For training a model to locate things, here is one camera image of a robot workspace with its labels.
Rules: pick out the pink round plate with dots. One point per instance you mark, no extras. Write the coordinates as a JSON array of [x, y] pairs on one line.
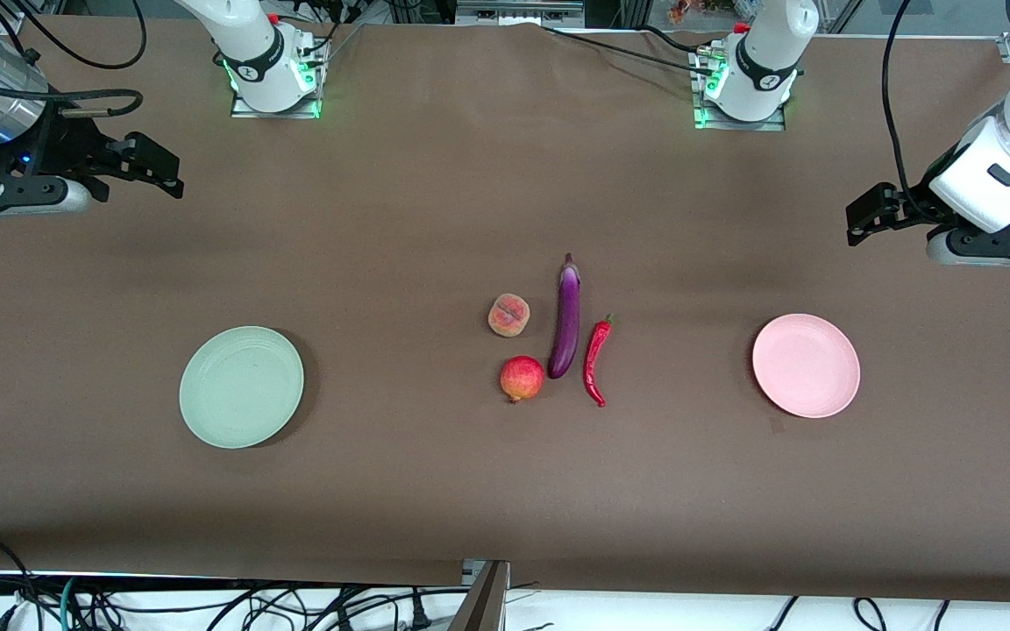
[[806, 365]]

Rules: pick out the grey aluminium frame rail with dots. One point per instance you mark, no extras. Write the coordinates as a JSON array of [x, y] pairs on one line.
[[518, 12]]

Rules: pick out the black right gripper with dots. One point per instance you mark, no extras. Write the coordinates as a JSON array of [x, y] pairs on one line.
[[69, 144]]

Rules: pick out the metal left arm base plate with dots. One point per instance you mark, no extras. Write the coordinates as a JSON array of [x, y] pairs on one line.
[[737, 124]]

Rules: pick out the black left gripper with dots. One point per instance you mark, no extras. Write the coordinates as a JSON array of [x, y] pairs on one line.
[[911, 210]]

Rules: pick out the light green round plate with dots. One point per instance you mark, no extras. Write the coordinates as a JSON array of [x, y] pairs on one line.
[[240, 387]]

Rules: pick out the brown table cloth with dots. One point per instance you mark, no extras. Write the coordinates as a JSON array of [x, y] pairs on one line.
[[470, 175]]

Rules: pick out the orange pink peach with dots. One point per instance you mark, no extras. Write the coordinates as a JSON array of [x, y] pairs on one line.
[[509, 315]]

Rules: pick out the red chili pepper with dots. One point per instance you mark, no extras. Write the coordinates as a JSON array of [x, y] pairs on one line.
[[593, 359]]

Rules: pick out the grey metal bracket post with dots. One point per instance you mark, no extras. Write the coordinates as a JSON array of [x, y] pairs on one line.
[[483, 600]]

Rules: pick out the red pomegranate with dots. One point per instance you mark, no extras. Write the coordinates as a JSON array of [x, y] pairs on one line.
[[522, 378]]

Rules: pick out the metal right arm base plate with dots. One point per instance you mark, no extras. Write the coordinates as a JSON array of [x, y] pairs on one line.
[[246, 109]]

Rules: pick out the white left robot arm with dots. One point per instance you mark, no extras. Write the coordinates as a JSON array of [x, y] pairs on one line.
[[764, 61]]

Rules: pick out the long purple eggplant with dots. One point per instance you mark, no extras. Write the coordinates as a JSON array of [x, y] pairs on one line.
[[566, 324]]

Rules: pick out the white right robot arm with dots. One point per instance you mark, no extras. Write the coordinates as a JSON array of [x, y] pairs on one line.
[[251, 39]]

